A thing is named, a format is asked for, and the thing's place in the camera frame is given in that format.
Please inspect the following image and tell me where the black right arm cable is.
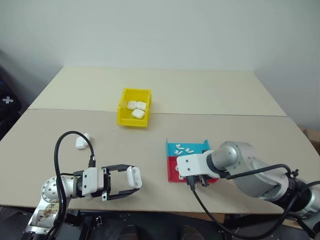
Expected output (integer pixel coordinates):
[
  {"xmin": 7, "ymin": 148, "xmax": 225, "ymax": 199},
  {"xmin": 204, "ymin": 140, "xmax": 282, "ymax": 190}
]
[{"xmin": 185, "ymin": 163, "xmax": 320, "ymax": 240}]

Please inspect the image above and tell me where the red plastic tray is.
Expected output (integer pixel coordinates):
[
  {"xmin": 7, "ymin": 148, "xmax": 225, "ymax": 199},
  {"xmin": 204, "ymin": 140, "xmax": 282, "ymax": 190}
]
[{"xmin": 165, "ymin": 155, "xmax": 220, "ymax": 184}]

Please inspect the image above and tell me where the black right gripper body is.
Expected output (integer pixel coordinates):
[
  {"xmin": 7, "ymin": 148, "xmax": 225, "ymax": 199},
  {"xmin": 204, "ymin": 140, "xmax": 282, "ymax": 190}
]
[{"xmin": 197, "ymin": 174, "xmax": 210, "ymax": 188}]

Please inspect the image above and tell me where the black frame under table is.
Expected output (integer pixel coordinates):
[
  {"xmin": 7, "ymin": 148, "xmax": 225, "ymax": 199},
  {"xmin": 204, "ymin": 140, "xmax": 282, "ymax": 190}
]
[{"xmin": 63, "ymin": 209, "xmax": 301, "ymax": 240}]

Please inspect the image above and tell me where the brown cardboard box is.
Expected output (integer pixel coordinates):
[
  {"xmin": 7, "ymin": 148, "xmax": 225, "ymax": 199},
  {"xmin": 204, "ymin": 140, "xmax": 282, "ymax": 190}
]
[{"xmin": 300, "ymin": 127, "xmax": 320, "ymax": 156}]

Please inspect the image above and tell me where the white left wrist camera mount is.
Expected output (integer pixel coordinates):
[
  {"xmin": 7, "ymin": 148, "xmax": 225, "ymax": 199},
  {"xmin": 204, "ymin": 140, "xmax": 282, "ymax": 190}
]
[{"xmin": 81, "ymin": 167, "xmax": 106, "ymax": 198}]

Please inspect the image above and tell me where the yellow plastic bin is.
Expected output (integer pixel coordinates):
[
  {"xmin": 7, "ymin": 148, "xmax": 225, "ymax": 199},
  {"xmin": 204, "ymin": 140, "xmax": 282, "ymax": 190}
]
[{"xmin": 116, "ymin": 87, "xmax": 153, "ymax": 129}]

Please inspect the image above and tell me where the blue plastic tray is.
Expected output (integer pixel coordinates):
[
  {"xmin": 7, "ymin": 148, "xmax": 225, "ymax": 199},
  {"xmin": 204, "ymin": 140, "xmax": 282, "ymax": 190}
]
[{"xmin": 165, "ymin": 137, "xmax": 210, "ymax": 158}]

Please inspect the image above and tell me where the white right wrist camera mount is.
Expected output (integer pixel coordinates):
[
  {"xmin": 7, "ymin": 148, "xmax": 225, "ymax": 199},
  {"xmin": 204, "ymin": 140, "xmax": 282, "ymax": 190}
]
[{"xmin": 176, "ymin": 152, "xmax": 214, "ymax": 179}]

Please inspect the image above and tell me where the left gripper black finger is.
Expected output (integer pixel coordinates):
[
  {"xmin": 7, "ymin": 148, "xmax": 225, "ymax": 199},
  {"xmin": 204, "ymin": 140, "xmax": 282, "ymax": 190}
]
[
  {"xmin": 107, "ymin": 163, "xmax": 137, "ymax": 174},
  {"xmin": 109, "ymin": 186, "xmax": 140, "ymax": 201}
]

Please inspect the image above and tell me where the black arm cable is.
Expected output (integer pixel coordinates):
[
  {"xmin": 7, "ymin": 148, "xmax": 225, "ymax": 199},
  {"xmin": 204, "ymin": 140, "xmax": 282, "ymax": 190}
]
[
  {"xmin": 185, "ymin": 163, "xmax": 320, "ymax": 240},
  {"xmin": 47, "ymin": 130, "xmax": 97, "ymax": 240}
]

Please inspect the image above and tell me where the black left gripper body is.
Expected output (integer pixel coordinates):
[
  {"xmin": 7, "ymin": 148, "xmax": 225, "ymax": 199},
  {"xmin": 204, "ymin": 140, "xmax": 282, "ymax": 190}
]
[{"xmin": 100, "ymin": 165, "xmax": 113, "ymax": 202}]

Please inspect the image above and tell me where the black bag with white cross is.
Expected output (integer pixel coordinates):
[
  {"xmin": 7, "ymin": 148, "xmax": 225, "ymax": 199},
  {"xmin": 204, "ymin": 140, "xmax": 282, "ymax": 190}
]
[{"xmin": 0, "ymin": 63, "xmax": 24, "ymax": 132}]

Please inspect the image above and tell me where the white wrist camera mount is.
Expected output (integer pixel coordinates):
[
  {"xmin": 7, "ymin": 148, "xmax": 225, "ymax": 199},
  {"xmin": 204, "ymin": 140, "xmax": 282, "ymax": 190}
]
[
  {"xmin": 81, "ymin": 167, "xmax": 106, "ymax": 198},
  {"xmin": 176, "ymin": 152, "xmax": 214, "ymax": 179}
]

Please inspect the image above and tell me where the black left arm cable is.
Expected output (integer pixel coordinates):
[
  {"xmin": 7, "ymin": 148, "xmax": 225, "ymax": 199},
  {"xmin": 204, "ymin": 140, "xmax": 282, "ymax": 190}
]
[{"xmin": 47, "ymin": 130, "xmax": 97, "ymax": 240}]

